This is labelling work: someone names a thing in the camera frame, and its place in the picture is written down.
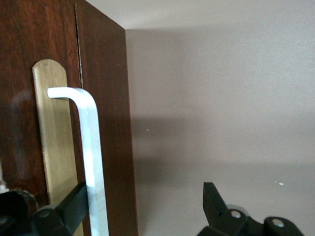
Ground wooden drawer with white handle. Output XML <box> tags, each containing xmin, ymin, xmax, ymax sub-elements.
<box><xmin>0</xmin><ymin>0</ymin><xmax>110</xmax><ymax>236</ymax></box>

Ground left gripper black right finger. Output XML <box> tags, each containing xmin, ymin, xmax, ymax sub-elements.
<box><xmin>196</xmin><ymin>181</ymin><xmax>305</xmax><ymax>236</ymax></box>

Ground dark brown wooden cabinet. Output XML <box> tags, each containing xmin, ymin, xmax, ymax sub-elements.
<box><xmin>74</xmin><ymin>0</ymin><xmax>139</xmax><ymax>236</ymax></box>

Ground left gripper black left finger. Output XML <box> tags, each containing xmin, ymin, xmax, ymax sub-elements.
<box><xmin>31</xmin><ymin>182</ymin><xmax>89</xmax><ymax>236</ymax></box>

